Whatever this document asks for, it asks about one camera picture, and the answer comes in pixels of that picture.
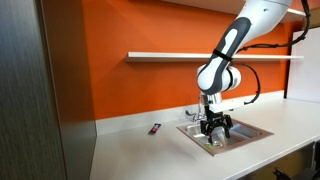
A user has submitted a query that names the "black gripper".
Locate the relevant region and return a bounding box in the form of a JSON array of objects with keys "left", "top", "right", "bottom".
[{"left": 200, "top": 105, "right": 234, "bottom": 145}]

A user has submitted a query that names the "stainless steel sink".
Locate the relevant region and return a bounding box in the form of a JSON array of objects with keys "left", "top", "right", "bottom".
[{"left": 176, "top": 115, "right": 275, "bottom": 157}]

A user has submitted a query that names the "small red snack packet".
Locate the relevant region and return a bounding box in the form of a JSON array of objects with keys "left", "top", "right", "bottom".
[{"left": 148, "top": 122, "right": 162, "bottom": 135}]

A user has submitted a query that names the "white board panel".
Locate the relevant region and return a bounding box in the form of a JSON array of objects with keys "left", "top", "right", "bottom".
[{"left": 285, "top": 26, "right": 320, "bottom": 104}]

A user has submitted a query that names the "dark wood cabinet panel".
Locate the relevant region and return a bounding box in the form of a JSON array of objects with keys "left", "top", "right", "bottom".
[{"left": 0, "top": 0, "right": 98, "bottom": 180}]

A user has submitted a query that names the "chrome two-handle faucet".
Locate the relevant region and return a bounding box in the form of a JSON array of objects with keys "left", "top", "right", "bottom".
[{"left": 184, "top": 91, "right": 210, "bottom": 124}]

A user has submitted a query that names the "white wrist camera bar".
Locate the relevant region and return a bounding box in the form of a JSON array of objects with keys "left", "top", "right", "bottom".
[{"left": 211, "top": 97, "right": 250, "bottom": 114}]

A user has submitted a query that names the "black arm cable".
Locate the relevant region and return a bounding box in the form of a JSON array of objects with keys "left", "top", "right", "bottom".
[{"left": 231, "top": 0, "right": 312, "bottom": 106}]

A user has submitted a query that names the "white wall shelf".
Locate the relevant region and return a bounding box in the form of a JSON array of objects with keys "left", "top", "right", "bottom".
[{"left": 124, "top": 51, "right": 305, "bottom": 64}]

